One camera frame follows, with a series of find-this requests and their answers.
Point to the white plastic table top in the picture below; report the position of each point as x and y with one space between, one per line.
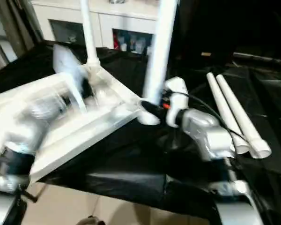
79 112

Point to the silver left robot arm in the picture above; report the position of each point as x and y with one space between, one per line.
23 136

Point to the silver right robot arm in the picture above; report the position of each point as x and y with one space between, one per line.
215 150

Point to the black work mat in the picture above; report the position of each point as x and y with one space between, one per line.
150 173

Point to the white plastic table leg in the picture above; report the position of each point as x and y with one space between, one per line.
225 112
158 51
243 112
89 30

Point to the small yellow tag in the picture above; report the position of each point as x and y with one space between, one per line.
206 54

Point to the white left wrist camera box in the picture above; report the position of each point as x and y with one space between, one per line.
68 70

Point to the white sideboard with glass doors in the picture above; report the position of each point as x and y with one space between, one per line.
107 18

